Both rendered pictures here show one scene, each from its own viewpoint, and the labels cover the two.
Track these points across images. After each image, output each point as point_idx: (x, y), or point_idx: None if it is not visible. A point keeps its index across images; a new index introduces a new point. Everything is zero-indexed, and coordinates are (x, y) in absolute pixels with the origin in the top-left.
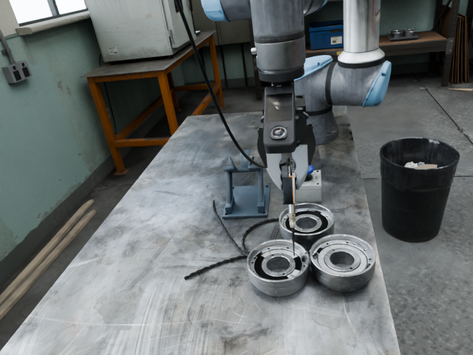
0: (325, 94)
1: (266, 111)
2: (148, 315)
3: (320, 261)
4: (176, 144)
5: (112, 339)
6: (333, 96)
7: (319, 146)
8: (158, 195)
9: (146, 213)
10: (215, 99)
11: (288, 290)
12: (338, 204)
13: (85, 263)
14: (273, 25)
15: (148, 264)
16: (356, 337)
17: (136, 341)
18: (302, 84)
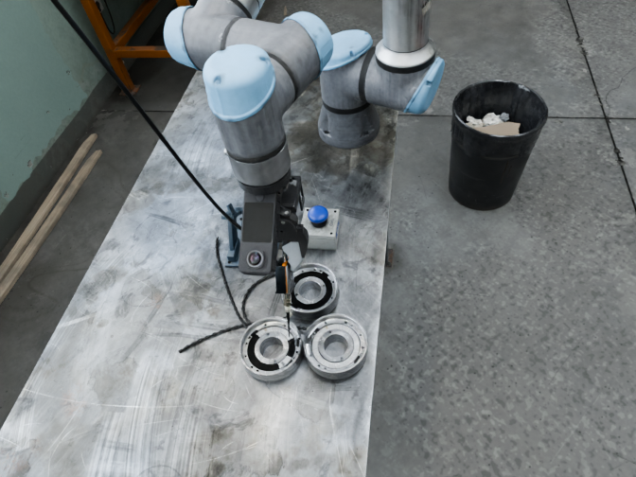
0: (359, 94)
1: (243, 226)
2: (141, 396)
3: (313, 346)
4: (179, 128)
5: (108, 422)
6: (368, 97)
7: (351, 151)
8: (155, 222)
9: (140, 252)
10: (194, 178)
11: (278, 379)
12: (353, 255)
13: (76, 322)
14: (240, 148)
15: (142, 328)
16: (333, 432)
17: (130, 425)
18: (330, 77)
